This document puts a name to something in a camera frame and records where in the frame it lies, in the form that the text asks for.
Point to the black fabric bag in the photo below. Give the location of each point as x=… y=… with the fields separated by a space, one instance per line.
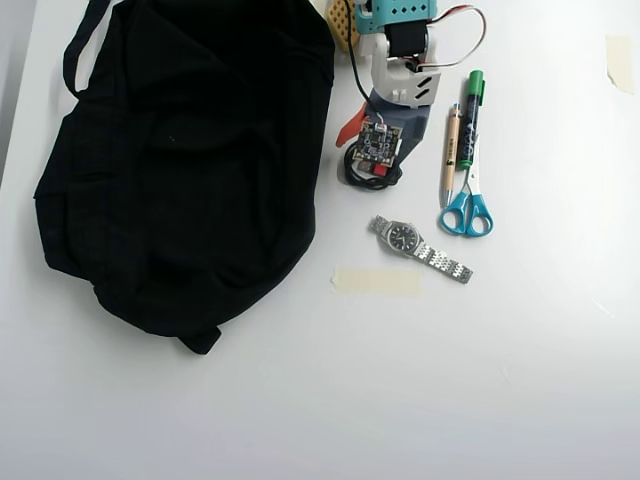
x=190 y=165

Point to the green marker pen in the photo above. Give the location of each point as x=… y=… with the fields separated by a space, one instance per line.
x=472 y=120

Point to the red and black usb stick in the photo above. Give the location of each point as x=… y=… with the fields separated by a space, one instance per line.
x=378 y=171

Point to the bare circuit board camera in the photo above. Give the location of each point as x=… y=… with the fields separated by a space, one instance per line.
x=377 y=142

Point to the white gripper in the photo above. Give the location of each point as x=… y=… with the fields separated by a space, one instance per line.
x=413 y=125

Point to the silver metal wristwatch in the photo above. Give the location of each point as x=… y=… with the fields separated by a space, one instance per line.
x=404 y=238

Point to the wooden ballpoint pen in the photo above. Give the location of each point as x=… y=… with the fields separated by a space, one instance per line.
x=451 y=150

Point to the short beige masking tape strip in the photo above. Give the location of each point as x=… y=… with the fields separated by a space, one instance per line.
x=620 y=62

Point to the yellow perforated plate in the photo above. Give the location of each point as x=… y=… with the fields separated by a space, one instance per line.
x=342 y=22

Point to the long beige masking tape strip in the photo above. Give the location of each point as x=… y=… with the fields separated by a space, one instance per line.
x=377 y=281

